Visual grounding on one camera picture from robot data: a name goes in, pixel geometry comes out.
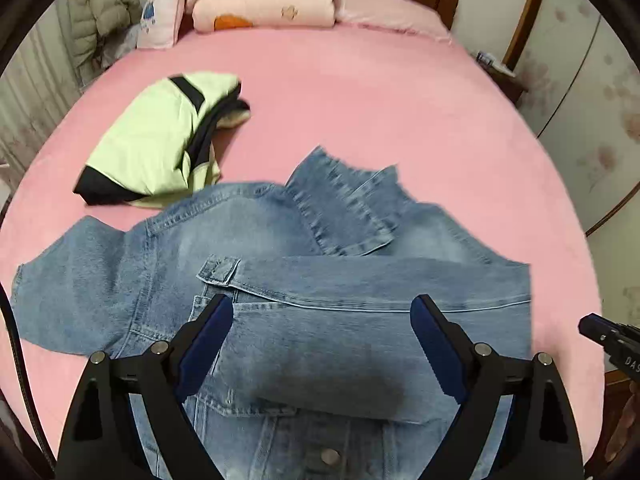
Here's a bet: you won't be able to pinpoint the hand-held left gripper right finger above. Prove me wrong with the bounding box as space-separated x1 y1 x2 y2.
409 294 587 480

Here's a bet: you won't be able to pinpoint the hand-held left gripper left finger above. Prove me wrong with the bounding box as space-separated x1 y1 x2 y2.
55 294 234 480

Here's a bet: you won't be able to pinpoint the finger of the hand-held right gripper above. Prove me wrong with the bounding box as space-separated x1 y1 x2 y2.
578 312 623 356

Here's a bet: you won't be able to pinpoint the blue denim jacket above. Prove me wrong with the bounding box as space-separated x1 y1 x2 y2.
10 146 532 480

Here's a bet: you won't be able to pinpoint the person's right hand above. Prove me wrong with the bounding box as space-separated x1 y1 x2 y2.
604 382 640 465

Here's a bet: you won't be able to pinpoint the light green black garment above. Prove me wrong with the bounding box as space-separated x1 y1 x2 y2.
73 72 251 209

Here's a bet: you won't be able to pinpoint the floral wardrobe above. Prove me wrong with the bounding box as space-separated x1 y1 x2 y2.
500 0 640 241

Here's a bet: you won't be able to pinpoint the pink bed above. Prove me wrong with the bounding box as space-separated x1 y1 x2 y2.
0 25 607 480

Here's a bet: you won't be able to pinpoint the wooden nightstand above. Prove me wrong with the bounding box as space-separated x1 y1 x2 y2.
470 52 530 107

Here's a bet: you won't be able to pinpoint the small items on nightstand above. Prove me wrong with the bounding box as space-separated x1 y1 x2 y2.
474 50 517 79

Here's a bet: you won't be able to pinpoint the grey pleated curtain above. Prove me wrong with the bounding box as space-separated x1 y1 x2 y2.
0 7 86 191

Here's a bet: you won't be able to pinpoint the pink pillow with blue print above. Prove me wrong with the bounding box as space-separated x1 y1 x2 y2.
136 0 190 51

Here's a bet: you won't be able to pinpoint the plain pink pillow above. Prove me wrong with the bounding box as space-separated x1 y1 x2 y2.
334 0 452 42

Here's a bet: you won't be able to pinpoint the pink quilt with orange print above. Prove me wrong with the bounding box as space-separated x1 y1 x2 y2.
192 0 337 32

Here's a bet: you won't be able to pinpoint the beige puffer coat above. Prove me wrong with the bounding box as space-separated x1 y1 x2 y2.
69 0 145 70

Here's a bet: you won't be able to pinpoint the black cable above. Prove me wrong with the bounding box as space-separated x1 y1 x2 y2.
0 282 56 476

